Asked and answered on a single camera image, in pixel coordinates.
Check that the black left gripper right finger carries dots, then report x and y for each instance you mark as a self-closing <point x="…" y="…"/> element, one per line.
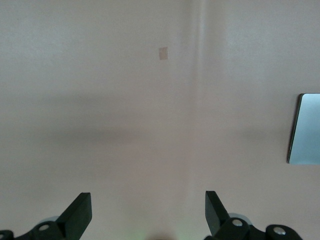
<point x="215" y="215"/>

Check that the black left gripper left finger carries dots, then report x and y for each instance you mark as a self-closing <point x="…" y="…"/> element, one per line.
<point x="77" y="217"/>

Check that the silver grey laptop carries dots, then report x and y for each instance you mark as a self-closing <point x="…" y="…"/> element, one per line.
<point x="306" y="130"/>

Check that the small brown tape patch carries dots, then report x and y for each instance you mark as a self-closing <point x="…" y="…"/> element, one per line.
<point x="163" y="53"/>

